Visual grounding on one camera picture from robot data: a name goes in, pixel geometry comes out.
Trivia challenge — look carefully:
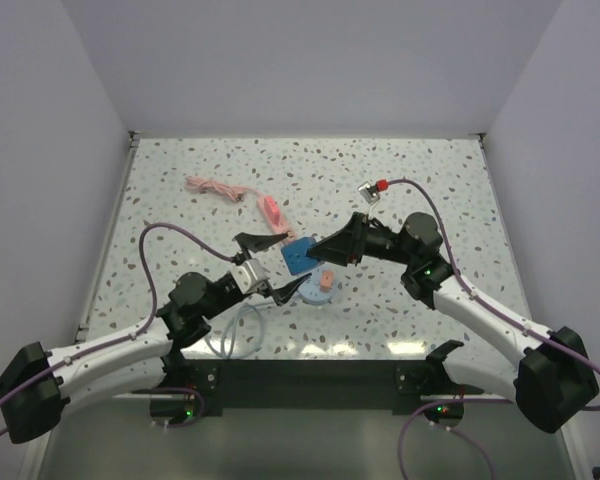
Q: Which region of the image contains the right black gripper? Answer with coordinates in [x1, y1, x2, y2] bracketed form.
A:
[307, 212, 416, 267]

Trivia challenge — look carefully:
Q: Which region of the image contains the blue cube socket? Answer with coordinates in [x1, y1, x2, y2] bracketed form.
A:
[281, 237, 319, 276]

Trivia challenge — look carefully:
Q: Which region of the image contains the orange pink plug adapter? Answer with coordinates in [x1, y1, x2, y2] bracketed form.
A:
[319, 270, 334, 293]

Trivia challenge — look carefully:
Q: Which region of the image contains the blue round socket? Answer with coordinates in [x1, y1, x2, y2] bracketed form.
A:
[298, 272, 338, 306]

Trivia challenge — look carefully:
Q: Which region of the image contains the pink power strip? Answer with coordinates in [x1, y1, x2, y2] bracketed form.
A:
[184, 174, 296, 239]

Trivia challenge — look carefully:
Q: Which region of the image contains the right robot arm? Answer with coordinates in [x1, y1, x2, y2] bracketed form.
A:
[307, 212, 600, 433]

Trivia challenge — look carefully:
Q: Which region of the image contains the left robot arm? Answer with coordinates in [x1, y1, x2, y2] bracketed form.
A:
[0, 233, 307, 444]

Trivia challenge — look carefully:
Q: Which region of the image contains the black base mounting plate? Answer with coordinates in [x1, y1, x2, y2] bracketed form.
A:
[149, 360, 483, 424]

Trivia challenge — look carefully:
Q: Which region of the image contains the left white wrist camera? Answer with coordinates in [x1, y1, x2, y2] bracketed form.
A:
[230, 259, 270, 296]

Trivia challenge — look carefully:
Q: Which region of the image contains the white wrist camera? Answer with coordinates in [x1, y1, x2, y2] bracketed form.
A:
[358, 179, 389, 205]
[230, 259, 270, 296]

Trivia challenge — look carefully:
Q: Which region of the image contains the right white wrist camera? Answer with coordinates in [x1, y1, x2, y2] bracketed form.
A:
[358, 179, 389, 205]

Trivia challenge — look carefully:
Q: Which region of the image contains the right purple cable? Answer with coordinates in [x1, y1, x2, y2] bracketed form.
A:
[384, 178, 600, 480]

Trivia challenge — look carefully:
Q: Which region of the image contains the purple cable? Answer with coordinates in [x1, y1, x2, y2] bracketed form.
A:
[0, 222, 241, 446]
[384, 178, 600, 480]

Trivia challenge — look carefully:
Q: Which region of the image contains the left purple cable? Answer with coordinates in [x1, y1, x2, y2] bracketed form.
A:
[0, 222, 241, 446]

